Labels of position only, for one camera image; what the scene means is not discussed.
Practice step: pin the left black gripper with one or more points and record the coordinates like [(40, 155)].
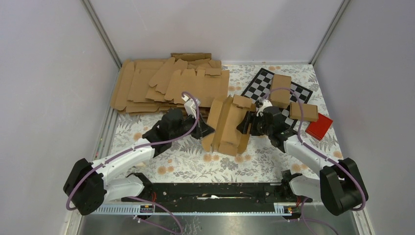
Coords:
[(202, 129)]

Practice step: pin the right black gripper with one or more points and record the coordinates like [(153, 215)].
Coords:
[(250, 117)]

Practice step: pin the brown cardboard box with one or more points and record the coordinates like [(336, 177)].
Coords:
[(225, 115)]

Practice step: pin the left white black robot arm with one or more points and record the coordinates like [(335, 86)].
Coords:
[(90, 184)]

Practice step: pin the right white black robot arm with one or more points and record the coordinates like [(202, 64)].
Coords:
[(339, 186)]

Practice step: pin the folded cardboard box flat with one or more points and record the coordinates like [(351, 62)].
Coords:
[(308, 112)]

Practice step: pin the folded cardboard box upright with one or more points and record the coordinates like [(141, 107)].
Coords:
[(280, 95)]

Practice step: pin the red box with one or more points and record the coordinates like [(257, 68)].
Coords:
[(319, 128)]

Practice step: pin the floral table mat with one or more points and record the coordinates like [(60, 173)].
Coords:
[(187, 162)]

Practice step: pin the black white checkerboard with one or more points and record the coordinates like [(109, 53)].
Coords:
[(261, 84)]

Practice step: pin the stack of flat cardboard blanks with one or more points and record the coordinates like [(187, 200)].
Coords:
[(156, 85)]

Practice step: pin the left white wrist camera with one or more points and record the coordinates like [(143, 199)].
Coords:
[(190, 105)]

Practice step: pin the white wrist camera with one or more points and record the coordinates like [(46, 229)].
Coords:
[(261, 105), (190, 105)]

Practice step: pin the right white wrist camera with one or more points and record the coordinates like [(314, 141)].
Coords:
[(261, 105)]

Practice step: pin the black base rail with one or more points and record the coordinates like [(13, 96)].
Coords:
[(194, 193)]

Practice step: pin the grey cable duct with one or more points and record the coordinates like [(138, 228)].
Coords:
[(203, 208)]

